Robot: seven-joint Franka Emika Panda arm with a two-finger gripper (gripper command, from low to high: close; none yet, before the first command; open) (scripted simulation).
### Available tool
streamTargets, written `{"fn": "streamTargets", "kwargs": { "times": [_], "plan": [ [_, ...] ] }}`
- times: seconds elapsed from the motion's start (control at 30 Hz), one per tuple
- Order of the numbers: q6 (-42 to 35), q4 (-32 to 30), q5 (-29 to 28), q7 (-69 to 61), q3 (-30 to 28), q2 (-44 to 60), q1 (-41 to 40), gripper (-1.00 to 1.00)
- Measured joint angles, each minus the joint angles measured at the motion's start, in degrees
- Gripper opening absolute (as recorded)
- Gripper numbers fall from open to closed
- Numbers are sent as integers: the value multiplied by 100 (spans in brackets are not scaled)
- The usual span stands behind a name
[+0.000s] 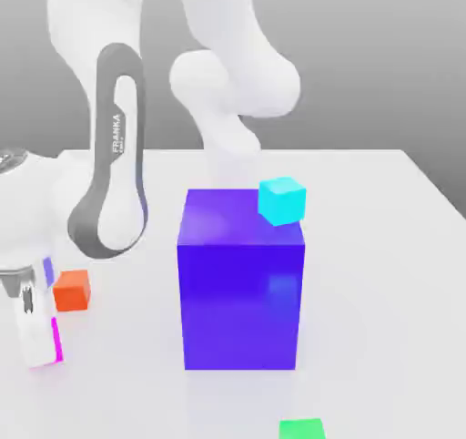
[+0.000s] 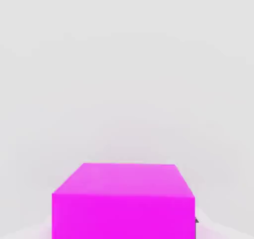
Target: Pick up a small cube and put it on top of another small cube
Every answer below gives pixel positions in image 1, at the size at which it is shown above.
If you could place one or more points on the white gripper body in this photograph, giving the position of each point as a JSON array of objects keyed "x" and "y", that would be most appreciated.
[{"x": 38, "y": 333}]

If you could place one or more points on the small magenta cube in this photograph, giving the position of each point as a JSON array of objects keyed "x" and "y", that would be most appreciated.
[{"x": 57, "y": 340}]

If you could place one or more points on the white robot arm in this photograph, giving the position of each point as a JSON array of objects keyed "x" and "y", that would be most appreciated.
[{"x": 91, "y": 93}]

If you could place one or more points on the small orange cube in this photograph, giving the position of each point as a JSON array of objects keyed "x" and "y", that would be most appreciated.
[{"x": 71, "y": 293}]

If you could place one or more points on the small cyan cube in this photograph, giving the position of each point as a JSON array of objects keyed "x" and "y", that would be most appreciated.
[{"x": 282, "y": 200}]

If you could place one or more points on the small green cube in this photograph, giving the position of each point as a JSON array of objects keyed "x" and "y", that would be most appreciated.
[{"x": 302, "y": 430}]

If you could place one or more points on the large purple box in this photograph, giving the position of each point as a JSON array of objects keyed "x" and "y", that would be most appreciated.
[{"x": 236, "y": 300}]

